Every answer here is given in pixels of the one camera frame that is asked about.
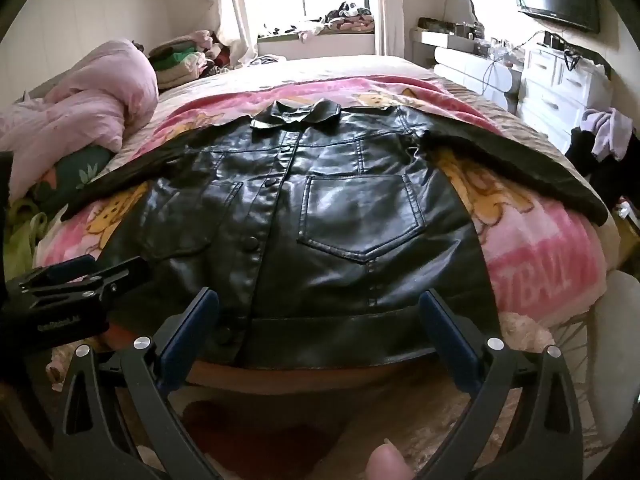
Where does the pink duvet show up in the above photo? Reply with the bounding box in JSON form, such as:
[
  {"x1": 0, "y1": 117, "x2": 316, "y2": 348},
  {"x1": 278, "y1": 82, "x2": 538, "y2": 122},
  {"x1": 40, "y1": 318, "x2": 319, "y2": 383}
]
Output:
[{"x1": 0, "y1": 39, "x2": 160, "y2": 206}]

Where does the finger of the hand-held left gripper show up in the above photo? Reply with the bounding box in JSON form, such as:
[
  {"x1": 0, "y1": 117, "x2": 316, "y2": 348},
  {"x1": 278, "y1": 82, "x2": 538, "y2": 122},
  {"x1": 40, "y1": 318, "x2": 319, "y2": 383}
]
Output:
[
  {"x1": 17, "y1": 254, "x2": 98, "y2": 295},
  {"x1": 65, "y1": 256, "x2": 147, "y2": 311}
]

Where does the pink printed blanket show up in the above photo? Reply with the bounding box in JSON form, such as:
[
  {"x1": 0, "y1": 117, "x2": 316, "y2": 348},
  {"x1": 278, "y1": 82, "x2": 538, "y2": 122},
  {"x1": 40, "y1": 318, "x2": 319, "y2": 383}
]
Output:
[{"x1": 32, "y1": 76, "x2": 608, "y2": 361}]

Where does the green floral pillow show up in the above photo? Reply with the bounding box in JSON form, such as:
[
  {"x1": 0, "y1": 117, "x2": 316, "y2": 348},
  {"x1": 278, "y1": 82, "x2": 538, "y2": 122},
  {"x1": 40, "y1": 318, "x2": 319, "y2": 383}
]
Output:
[{"x1": 35, "y1": 145, "x2": 113, "y2": 216}]

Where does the white curtain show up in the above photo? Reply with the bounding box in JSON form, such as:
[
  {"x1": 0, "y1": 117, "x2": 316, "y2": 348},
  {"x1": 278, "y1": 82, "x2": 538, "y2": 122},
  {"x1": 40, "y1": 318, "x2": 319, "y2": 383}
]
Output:
[
  {"x1": 210, "y1": 0, "x2": 258, "y2": 63},
  {"x1": 372, "y1": 0, "x2": 393, "y2": 56}
]

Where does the black leather jacket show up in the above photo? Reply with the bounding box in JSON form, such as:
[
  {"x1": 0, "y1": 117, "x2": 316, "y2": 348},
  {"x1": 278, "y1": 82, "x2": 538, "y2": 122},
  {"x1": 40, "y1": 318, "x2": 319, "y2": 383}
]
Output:
[{"x1": 62, "y1": 100, "x2": 608, "y2": 368}]

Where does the white dresser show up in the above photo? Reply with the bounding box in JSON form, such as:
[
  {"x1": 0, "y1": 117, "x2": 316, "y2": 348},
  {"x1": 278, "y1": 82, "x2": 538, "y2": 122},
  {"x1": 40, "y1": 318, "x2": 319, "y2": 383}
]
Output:
[{"x1": 517, "y1": 42, "x2": 613, "y2": 156}]

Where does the purple cloth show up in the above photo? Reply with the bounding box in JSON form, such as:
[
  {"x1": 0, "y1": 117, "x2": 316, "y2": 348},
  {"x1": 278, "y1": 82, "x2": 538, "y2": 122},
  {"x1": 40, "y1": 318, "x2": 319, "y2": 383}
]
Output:
[{"x1": 582, "y1": 107, "x2": 636, "y2": 161}]

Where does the white dressing table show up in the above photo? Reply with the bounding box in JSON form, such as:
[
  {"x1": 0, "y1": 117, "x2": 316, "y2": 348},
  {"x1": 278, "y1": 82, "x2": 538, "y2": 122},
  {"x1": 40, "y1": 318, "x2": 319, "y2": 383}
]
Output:
[{"x1": 410, "y1": 27, "x2": 523, "y2": 116}]

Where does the light green cloth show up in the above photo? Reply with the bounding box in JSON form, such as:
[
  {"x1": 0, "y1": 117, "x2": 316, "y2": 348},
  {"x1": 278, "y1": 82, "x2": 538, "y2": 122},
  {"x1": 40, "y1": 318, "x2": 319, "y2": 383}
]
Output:
[{"x1": 5, "y1": 200, "x2": 48, "y2": 281}]

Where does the clothes heap on windowsill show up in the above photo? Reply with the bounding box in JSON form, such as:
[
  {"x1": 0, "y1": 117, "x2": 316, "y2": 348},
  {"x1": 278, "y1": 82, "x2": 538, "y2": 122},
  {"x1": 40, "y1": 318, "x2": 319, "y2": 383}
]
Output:
[{"x1": 257, "y1": 2, "x2": 376, "y2": 41}]

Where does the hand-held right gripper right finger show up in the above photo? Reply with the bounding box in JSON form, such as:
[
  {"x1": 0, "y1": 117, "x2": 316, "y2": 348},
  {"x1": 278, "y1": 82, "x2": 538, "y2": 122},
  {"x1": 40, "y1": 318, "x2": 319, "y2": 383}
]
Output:
[{"x1": 419, "y1": 289, "x2": 586, "y2": 480}]

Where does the pile of folded clothes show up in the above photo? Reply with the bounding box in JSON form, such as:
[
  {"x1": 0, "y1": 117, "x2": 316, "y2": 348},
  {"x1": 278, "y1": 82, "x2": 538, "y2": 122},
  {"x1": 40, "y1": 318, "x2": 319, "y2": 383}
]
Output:
[{"x1": 147, "y1": 30, "x2": 236, "y2": 91}]

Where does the black cloth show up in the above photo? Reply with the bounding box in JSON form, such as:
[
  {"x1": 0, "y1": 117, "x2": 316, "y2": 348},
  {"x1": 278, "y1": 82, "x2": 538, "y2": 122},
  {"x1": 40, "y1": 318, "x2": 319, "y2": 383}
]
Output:
[{"x1": 570, "y1": 127, "x2": 636, "y2": 211}]

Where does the person's right hand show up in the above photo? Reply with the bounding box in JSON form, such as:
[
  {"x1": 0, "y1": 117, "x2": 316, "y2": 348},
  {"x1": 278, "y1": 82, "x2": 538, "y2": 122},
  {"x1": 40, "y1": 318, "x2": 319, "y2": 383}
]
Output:
[{"x1": 367, "y1": 439, "x2": 416, "y2": 480}]

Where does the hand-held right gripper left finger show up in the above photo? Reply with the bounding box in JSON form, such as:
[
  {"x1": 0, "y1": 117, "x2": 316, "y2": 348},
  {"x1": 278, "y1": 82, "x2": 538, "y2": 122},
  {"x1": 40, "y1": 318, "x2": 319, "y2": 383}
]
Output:
[{"x1": 52, "y1": 287, "x2": 221, "y2": 480}]

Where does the white cloud-shaped mirror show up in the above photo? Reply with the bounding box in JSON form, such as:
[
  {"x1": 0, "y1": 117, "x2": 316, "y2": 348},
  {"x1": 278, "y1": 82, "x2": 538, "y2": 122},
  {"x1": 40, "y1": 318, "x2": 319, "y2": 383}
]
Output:
[{"x1": 442, "y1": 0, "x2": 483, "y2": 28}]

